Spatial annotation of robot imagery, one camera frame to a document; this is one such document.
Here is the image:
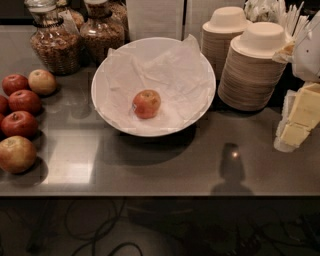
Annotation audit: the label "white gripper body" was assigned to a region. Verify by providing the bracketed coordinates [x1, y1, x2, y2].
[292, 11, 320, 82]

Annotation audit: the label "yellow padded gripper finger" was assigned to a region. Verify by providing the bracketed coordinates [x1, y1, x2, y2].
[274, 82, 320, 152]
[272, 42, 295, 64]

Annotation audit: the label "red-yellow apple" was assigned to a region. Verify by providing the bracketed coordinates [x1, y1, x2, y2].
[132, 89, 161, 119]

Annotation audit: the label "white paper bowl liner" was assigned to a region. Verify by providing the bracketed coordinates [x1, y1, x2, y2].
[98, 33, 214, 132]

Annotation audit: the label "large white bowl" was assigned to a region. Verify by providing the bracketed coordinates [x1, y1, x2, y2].
[90, 36, 217, 138]

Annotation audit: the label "white box behind bowl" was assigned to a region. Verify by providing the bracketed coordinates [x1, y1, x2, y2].
[126, 0, 184, 41]

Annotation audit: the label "yellow-red apple back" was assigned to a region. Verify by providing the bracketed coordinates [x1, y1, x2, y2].
[28, 69, 58, 96]

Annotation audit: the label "yellow-red apple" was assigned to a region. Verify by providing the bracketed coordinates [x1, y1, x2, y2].
[28, 69, 58, 96]
[0, 136, 37, 174]

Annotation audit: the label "red apple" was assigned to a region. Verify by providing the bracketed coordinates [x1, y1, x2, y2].
[1, 111, 38, 138]
[8, 90, 42, 115]
[2, 74, 29, 96]

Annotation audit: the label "red apple front middle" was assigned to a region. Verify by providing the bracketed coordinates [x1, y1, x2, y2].
[1, 111, 38, 138]

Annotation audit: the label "red apple back left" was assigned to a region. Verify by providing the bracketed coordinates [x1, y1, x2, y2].
[2, 74, 29, 96]

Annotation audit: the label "yellow-red apple front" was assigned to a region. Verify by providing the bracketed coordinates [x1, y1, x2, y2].
[0, 136, 37, 174]

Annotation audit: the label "red apple left edge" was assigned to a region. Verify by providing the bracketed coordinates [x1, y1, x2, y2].
[0, 95, 9, 115]

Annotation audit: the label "dark red apple edge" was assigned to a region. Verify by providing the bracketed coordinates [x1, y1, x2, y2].
[0, 113, 5, 129]

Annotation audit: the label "stack paper bowls front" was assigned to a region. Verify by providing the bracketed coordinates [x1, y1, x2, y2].
[218, 22, 286, 112]

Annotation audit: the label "stack paper bowls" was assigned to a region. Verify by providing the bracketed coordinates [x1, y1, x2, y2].
[201, 6, 250, 80]
[218, 22, 286, 112]

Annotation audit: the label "bundle of wrapped utensils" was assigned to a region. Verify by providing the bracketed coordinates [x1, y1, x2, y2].
[244, 0, 309, 38]

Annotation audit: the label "stack paper bowls back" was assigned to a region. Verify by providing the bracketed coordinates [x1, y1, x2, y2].
[201, 6, 250, 80]

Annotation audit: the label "glass cereal jar back right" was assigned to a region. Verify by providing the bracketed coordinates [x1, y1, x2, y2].
[109, 0, 128, 31]

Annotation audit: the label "glass cereal jar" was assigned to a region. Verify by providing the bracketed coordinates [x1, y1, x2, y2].
[56, 0, 84, 30]
[24, 0, 81, 75]
[109, 0, 128, 31]
[80, 0, 125, 65]

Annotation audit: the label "glass cereal jar middle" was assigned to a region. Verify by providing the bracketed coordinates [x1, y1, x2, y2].
[80, 0, 125, 65]

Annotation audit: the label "glass cereal jar back left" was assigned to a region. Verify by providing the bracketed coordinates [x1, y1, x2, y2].
[56, 0, 84, 30]

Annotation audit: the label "black cable under table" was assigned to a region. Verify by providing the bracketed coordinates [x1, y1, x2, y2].
[63, 197, 144, 256]

